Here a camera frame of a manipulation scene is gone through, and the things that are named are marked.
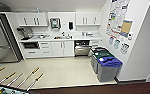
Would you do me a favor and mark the steel paper towel dispenser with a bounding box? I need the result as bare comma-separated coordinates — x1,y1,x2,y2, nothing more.
49,17,61,30

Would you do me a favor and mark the stainless steel dishwasher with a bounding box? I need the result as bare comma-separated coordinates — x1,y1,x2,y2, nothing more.
73,39,91,57

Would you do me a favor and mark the grey bin black lid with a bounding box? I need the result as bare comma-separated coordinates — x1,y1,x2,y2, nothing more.
90,46,109,66

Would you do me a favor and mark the chrome sink faucet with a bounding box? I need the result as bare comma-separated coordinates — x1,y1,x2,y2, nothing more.
60,31,67,39

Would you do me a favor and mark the stainless steel refrigerator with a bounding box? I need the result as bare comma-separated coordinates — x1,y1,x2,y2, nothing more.
0,13,23,64

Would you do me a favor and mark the built-in microwave oven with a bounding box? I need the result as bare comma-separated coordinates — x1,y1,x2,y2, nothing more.
22,41,41,51

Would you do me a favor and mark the black coffee machine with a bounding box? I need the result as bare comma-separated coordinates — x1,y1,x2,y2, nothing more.
16,27,33,41

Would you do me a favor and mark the white sink base cabinet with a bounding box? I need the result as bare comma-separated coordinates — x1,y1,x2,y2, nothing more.
51,40,75,58

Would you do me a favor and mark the wall poster board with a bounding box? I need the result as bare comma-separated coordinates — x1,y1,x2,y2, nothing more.
105,0,134,40

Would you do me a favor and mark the white drawer stack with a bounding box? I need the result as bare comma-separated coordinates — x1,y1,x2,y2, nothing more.
39,41,53,57
89,38,102,48

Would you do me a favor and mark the grey bin blue lid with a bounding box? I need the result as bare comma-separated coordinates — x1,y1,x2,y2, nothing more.
96,56,124,83

